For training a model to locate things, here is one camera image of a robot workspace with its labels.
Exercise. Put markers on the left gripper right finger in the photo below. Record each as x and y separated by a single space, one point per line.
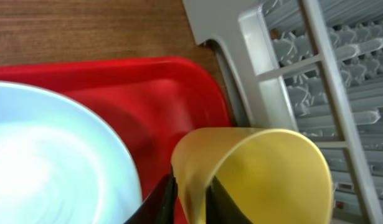
220 208

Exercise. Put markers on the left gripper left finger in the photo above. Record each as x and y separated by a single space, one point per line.
159 206

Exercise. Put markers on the yellow plastic cup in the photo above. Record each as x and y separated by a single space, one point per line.
272 175

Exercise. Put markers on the light blue bowl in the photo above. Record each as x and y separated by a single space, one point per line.
60 162

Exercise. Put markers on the grey dishwasher rack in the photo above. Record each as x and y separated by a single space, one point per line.
315 67

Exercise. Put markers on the red serving tray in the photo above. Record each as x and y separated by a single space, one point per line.
151 103

